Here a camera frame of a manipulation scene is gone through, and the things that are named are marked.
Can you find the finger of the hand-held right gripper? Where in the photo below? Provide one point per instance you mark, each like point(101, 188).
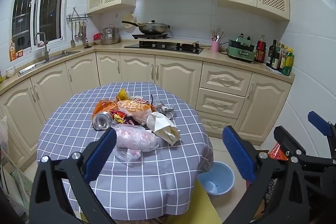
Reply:
point(288, 141)
point(316, 120)

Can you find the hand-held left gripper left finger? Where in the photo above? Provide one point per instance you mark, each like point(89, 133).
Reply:
point(101, 154)

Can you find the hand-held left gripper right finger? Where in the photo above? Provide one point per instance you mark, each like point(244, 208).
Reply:
point(239, 154)

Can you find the blue plastic bin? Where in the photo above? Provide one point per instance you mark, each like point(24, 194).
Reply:
point(220, 174)

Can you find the crushed aluminium can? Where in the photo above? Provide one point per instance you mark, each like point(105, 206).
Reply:
point(102, 120)

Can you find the clear plastic bag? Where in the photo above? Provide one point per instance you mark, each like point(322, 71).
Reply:
point(134, 138)

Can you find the red yellow candy wrapper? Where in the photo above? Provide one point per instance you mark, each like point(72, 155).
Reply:
point(118, 117)

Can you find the orange plastic bag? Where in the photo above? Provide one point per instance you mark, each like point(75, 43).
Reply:
point(103, 106)

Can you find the orange white snack bag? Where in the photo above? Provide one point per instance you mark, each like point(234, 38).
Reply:
point(135, 111)

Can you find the yellow bread bag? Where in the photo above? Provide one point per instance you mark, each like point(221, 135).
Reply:
point(122, 95)

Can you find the white paper wrap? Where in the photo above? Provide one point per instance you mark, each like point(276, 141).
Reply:
point(161, 125)

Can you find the silver foil wrapper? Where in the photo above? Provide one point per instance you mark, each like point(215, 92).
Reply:
point(165, 108)

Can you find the dark patterned cloth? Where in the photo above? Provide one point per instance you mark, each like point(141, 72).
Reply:
point(270, 195)

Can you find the grey checkered tablecloth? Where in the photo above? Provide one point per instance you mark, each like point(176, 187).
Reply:
point(147, 182)

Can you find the green plastic bottle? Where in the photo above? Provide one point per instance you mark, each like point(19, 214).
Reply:
point(288, 64)

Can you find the dark glass bottle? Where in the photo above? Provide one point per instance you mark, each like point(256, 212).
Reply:
point(270, 56)

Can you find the green patterned cloth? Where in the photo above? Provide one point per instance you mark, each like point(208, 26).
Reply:
point(21, 187)

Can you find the red label dark bottle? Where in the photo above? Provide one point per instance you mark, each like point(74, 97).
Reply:
point(260, 52)

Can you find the white rack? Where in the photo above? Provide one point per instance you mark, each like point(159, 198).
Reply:
point(6, 179)

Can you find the hanging white plastic bag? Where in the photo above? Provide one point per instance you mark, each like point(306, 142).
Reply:
point(3, 134)

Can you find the green electric cooker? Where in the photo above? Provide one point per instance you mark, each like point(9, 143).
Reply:
point(240, 52)

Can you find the cream base cabinets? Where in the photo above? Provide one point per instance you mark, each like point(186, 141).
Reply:
point(176, 74)

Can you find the steel sink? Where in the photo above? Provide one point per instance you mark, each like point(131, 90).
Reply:
point(47, 62)

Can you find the pink utensil holder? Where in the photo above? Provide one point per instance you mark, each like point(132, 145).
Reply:
point(215, 47)

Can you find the steel faucet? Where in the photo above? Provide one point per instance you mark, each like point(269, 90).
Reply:
point(46, 52)

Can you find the red box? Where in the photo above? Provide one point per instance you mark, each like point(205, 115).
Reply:
point(97, 37)

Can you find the steel stock pot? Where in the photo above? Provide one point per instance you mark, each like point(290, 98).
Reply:
point(110, 36)

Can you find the metal ladle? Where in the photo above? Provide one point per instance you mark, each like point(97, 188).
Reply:
point(76, 35)

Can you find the white bowl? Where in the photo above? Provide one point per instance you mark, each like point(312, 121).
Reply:
point(10, 73)

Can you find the black gas stove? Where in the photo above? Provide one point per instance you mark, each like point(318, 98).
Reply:
point(162, 47)

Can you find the pink cloth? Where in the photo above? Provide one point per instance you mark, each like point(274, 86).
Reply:
point(42, 43)

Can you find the black induction cooker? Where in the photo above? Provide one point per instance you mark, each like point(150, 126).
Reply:
point(149, 36)

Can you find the orange seasoning packets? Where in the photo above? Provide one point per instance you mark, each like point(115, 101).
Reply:
point(14, 52)

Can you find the steel wok with lid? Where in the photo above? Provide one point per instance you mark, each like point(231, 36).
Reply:
point(153, 27)

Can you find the cream round trivet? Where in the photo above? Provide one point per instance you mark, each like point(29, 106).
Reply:
point(130, 18)

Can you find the metal utensil rack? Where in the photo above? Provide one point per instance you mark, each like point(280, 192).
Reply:
point(78, 16)

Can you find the metal tongs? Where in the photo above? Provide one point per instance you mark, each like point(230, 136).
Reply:
point(75, 12)

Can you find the kitchen window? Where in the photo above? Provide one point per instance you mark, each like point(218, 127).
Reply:
point(42, 3)

